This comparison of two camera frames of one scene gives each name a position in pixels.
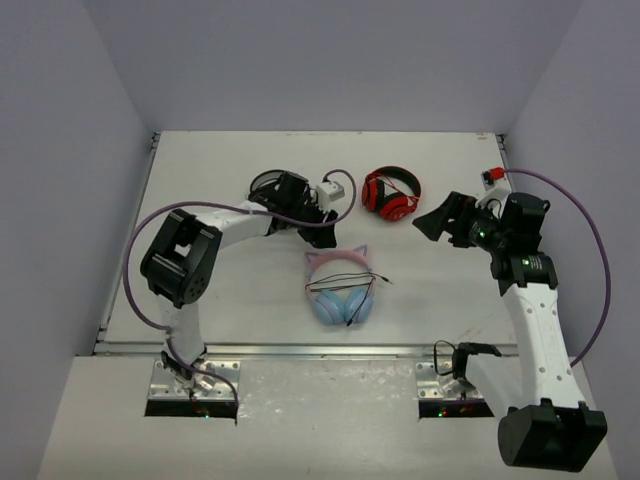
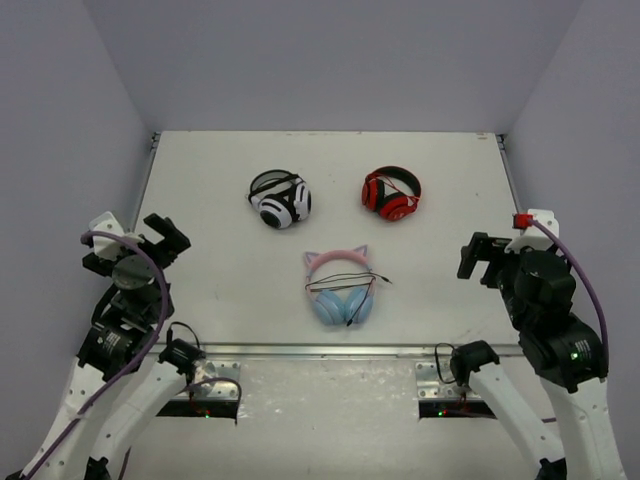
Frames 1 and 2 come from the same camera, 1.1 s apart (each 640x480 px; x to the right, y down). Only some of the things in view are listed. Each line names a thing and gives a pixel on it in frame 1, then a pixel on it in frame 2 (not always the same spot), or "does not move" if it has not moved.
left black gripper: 307,215 -> 151,247
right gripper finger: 435,222 -> 470,254
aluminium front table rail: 290,350 does not move
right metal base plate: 432,385 does not move
